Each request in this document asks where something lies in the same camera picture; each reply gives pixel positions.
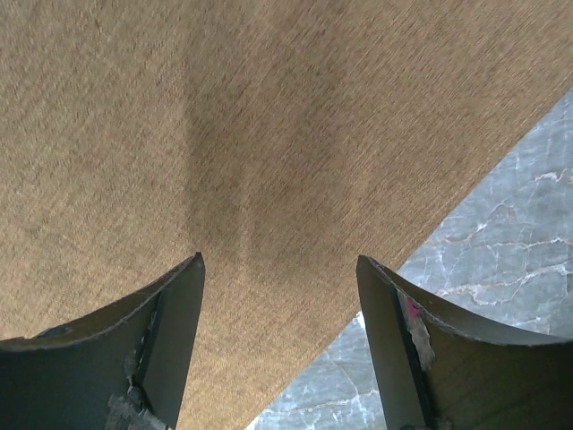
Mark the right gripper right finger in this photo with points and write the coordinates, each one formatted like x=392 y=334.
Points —
x=440 y=366

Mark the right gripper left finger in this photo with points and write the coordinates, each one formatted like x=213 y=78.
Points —
x=123 y=366

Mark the brown cloth napkin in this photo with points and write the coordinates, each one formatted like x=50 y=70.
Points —
x=279 y=139

